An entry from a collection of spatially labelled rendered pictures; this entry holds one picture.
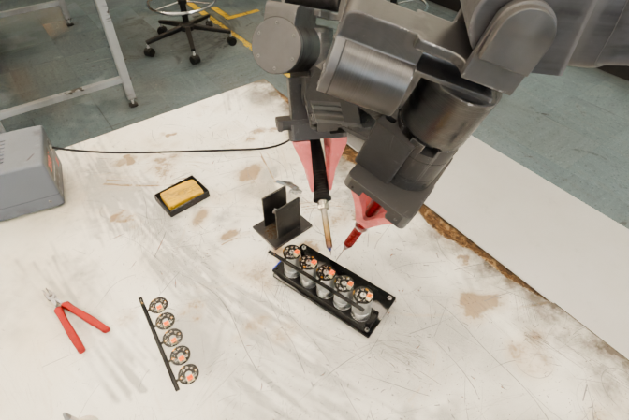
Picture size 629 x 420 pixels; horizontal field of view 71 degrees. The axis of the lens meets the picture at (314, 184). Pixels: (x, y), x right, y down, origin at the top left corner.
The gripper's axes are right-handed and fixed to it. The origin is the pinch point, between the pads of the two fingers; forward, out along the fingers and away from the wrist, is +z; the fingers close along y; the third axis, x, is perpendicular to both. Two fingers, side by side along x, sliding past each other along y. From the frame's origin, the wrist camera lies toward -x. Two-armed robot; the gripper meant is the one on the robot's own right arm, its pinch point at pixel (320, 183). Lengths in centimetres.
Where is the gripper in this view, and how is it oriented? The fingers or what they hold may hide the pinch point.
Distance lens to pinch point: 58.7
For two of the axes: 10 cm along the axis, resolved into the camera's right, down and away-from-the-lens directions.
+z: 0.7, 9.6, 2.5
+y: 9.9, -1.0, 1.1
